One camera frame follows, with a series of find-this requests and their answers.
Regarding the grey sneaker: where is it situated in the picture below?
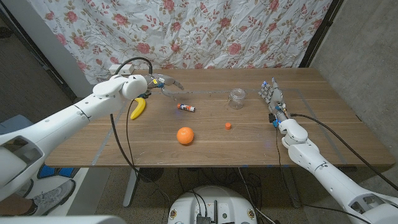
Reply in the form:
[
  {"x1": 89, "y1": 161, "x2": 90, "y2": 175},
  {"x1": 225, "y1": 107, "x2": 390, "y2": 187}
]
[{"x1": 23, "y1": 179, "x2": 76, "y2": 217}]

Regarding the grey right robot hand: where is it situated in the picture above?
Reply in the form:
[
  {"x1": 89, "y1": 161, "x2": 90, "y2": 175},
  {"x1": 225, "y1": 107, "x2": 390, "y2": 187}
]
[{"x1": 257, "y1": 77, "x2": 291, "y2": 128}]

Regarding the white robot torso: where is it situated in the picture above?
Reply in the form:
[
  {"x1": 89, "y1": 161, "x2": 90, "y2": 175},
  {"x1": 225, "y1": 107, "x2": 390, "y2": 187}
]
[{"x1": 167, "y1": 185, "x2": 258, "y2": 224}]

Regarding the orange fruit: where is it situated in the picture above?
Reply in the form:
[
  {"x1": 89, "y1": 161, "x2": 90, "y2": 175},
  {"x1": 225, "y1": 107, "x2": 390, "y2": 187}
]
[{"x1": 176, "y1": 126, "x2": 195, "y2": 146}]

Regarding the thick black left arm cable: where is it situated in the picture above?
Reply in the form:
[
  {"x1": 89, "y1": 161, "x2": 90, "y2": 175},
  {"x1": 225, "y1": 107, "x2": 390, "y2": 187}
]
[{"x1": 110, "y1": 57, "x2": 171, "y2": 215}]

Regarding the white table leg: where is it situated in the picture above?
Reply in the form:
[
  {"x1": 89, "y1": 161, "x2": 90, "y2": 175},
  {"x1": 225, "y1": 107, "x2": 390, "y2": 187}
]
[{"x1": 123, "y1": 167, "x2": 141, "y2": 208}]

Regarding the yellow toy banana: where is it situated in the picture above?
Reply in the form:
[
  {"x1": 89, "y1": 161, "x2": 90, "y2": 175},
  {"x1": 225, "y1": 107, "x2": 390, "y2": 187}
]
[{"x1": 129, "y1": 97, "x2": 147, "y2": 121}]

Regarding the black round floor base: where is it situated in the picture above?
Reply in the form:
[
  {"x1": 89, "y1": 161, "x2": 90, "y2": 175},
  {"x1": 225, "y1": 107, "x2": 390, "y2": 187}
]
[{"x1": 139, "y1": 167, "x2": 165, "y2": 183}]

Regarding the clear glass jar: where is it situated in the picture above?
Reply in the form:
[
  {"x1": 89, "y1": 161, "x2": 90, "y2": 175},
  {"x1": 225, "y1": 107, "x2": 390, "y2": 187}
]
[{"x1": 228, "y1": 88, "x2": 247, "y2": 110}]

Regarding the floral backdrop cloth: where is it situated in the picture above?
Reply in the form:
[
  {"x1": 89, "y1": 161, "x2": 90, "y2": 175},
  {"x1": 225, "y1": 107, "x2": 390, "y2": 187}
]
[{"x1": 29, "y1": 0, "x2": 333, "y2": 85}]

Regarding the grey table leg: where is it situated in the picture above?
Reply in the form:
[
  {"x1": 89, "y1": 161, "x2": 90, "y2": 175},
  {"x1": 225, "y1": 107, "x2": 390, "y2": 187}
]
[{"x1": 281, "y1": 166, "x2": 302, "y2": 208}]

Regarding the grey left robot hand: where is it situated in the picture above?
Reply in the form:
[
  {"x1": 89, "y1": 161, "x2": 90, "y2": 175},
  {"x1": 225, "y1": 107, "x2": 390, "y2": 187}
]
[{"x1": 143, "y1": 73, "x2": 185, "y2": 101}]

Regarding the white power strip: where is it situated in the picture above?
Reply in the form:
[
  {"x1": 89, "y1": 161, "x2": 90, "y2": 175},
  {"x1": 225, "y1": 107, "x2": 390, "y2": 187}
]
[{"x1": 108, "y1": 63, "x2": 135, "y2": 76}]

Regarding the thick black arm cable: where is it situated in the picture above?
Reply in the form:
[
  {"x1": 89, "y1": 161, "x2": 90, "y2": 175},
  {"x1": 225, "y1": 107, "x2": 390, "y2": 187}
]
[
  {"x1": 290, "y1": 113, "x2": 398, "y2": 191},
  {"x1": 110, "y1": 57, "x2": 171, "y2": 215}
]

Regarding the blue plastic bin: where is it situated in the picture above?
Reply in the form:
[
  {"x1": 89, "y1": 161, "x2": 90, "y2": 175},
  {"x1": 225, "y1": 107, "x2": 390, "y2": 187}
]
[{"x1": 0, "y1": 114, "x2": 34, "y2": 134}]

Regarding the person's bare leg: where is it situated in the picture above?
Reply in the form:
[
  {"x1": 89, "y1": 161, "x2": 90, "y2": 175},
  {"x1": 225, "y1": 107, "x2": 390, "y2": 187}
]
[{"x1": 0, "y1": 194, "x2": 34, "y2": 217}]

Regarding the black backdrop stand pole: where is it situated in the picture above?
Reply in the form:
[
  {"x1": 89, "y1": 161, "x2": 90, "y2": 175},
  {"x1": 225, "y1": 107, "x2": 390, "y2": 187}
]
[{"x1": 298, "y1": 0, "x2": 345, "y2": 68}]

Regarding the white floor cable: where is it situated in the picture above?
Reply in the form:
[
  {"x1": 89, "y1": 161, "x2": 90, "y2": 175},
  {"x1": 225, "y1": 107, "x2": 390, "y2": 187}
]
[{"x1": 238, "y1": 167, "x2": 276, "y2": 224}]

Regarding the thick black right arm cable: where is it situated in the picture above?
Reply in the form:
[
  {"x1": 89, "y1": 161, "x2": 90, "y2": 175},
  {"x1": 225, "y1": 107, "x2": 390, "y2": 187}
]
[{"x1": 290, "y1": 113, "x2": 398, "y2": 191}]

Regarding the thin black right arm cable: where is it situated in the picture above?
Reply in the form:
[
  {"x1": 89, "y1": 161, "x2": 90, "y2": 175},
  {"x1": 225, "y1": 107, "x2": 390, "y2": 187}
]
[{"x1": 275, "y1": 126, "x2": 285, "y2": 169}]

